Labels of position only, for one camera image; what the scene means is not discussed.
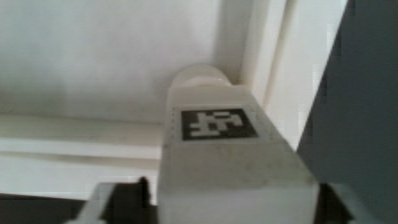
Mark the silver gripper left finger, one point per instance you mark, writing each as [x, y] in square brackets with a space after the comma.
[120, 204]

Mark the white leg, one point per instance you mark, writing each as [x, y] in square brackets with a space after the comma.
[234, 177]

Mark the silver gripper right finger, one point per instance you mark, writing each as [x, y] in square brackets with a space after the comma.
[340, 207]

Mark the white square tabletop part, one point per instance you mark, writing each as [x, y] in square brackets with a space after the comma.
[92, 55]

